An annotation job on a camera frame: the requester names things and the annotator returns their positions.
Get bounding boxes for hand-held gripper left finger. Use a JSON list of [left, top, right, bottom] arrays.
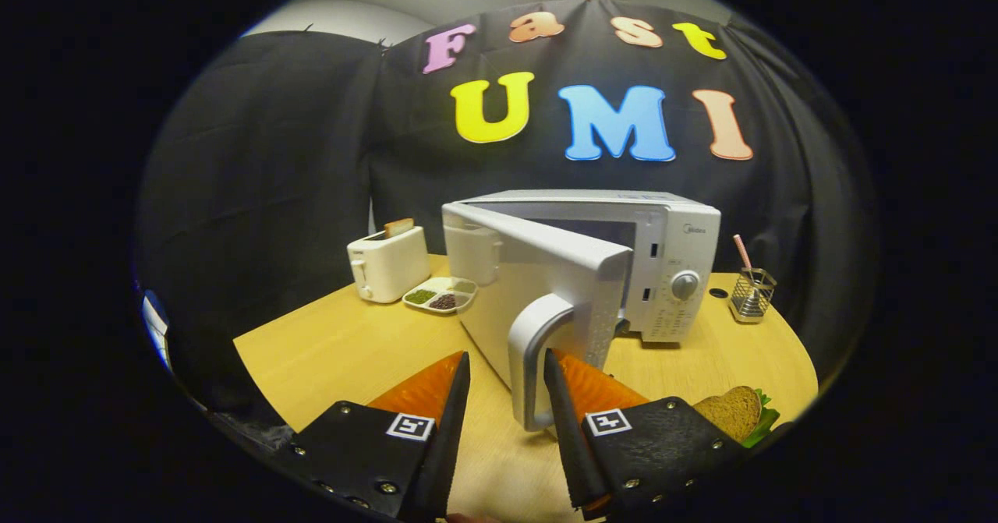
[[290, 350, 472, 522]]

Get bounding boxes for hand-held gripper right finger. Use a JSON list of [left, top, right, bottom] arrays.
[[543, 348, 745, 521]]

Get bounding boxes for white microwave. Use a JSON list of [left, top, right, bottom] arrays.
[[441, 189, 722, 432]]

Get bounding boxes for brown bread lettuce sandwich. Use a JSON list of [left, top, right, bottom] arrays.
[[692, 386, 780, 450]]

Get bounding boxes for white divided snack dish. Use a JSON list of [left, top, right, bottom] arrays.
[[402, 276, 478, 315]]

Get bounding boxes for white toaster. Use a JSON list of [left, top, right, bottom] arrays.
[[347, 225, 431, 304]]

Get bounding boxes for black backdrop cloth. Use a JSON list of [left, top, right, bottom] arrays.
[[134, 0, 878, 415]]

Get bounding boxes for wire mesh utensil holder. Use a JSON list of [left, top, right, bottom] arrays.
[[729, 267, 777, 325]]

